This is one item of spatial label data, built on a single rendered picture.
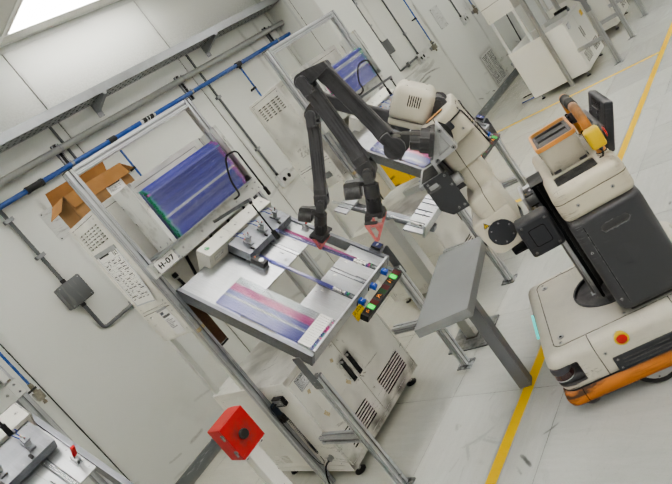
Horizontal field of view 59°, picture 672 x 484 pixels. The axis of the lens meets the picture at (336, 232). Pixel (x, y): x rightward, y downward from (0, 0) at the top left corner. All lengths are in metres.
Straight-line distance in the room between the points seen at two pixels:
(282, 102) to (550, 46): 3.68
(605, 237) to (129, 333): 3.06
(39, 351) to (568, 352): 2.98
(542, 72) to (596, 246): 4.85
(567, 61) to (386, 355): 4.44
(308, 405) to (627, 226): 1.53
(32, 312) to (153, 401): 0.95
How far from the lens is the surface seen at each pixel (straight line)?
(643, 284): 2.30
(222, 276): 2.80
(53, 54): 4.78
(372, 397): 3.07
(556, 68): 6.88
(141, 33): 5.17
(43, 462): 2.36
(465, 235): 3.93
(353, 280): 2.75
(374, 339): 3.13
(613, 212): 2.17
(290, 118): 3.79
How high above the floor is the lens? 1.55
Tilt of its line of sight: 12 degrees down
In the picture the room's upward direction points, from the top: 37 degrees counter-clockwise
